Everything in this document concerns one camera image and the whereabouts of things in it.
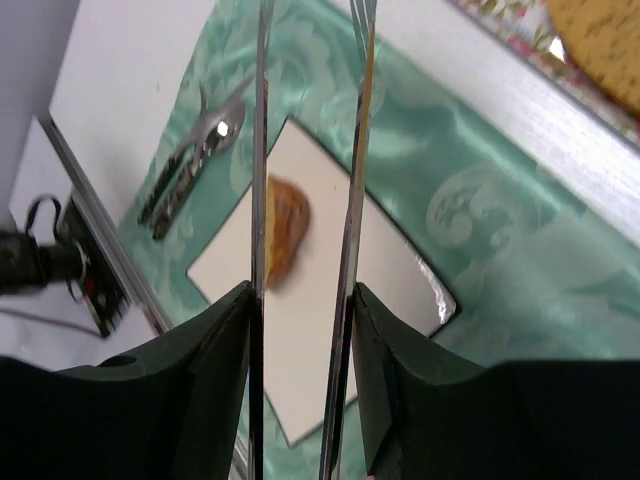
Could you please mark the silver fork patterned handle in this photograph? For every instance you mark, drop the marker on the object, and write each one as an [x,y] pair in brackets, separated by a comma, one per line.
[145,215]

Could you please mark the white square plate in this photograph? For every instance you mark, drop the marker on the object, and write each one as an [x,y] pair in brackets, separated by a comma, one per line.
[299,313]

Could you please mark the metal serving tongs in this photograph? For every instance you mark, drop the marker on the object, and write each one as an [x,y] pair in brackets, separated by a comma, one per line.
[363,14]

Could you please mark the floral rectangular tray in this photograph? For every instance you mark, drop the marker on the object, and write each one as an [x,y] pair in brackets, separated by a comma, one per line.
[526,28]

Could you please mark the large triangular bread loaf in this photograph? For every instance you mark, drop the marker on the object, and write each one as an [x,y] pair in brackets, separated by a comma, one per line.
[602,39]

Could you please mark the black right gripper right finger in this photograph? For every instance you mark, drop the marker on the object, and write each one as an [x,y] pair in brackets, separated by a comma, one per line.
[427,413]

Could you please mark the green satin placemat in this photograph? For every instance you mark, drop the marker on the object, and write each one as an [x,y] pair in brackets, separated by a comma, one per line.
[539,244]

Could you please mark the silver spoon patterned handle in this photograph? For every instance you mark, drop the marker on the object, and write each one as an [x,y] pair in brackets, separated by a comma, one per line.
[197,185]

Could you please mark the herb bread slice front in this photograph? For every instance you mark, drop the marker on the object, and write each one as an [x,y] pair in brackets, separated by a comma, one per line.
[287,221]

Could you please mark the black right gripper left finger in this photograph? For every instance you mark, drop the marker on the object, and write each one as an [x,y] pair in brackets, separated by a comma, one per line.
[167,409]

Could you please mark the aluminium table edge rail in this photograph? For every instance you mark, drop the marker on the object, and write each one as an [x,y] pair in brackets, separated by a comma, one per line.
[136,288]

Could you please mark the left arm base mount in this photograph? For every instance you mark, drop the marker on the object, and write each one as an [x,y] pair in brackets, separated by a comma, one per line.
[73,259]

